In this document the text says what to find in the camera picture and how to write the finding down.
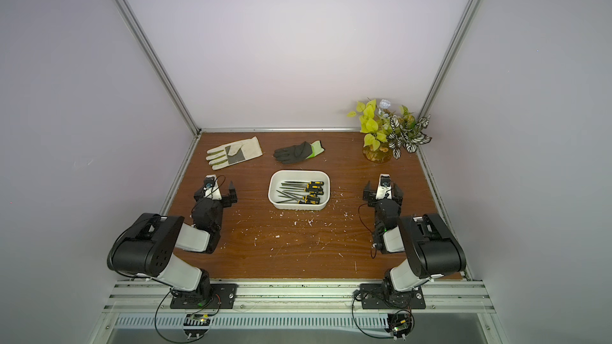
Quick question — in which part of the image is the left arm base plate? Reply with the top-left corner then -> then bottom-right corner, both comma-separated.
170,283 -> 238,310

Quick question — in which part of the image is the white plastic storage box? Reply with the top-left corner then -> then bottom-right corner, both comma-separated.
268,170 -> 331,211

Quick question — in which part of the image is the artificial green leafy plant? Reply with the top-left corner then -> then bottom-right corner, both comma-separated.
347,99 -> 432,159

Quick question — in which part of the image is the amber glass plant vase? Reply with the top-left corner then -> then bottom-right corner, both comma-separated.
362,144 -> 394,163

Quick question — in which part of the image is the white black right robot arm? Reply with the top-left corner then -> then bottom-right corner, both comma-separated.
360,175 -> 466,309

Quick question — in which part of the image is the right small circuit board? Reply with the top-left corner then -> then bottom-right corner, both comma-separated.
387,312 -> 415,340

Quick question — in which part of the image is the black green work glove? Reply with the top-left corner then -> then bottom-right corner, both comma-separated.
273,140 -> 325,165

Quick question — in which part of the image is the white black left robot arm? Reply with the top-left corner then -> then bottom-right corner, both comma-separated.
107,175 -> 237,309

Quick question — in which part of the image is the small circuit board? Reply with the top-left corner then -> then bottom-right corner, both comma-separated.
387,312 -> 415,340
183,313 -> 212,342

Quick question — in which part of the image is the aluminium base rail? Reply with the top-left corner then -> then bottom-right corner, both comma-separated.
96,280 -> 501,336

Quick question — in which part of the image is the aluminium corner frame post left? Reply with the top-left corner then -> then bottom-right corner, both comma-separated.
113,0 -> 201,138

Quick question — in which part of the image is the left small circuit board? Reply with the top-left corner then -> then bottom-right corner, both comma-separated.
183,313 -> 212,342

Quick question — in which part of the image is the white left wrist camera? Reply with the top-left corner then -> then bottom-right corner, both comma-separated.
202,175 -> 222,201

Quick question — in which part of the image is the aluminium corner frame post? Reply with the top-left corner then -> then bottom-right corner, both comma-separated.
113,0 -> 201,138
419,0 -> 482,117

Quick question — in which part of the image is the beige grey work glove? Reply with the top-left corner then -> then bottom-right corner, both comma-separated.
206,136 -> 263,170

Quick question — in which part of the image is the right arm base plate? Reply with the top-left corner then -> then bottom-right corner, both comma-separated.
358,283 -> 426,310

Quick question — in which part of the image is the aluminium corner frame post right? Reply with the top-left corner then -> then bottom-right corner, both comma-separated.
419,0 -> 482,117

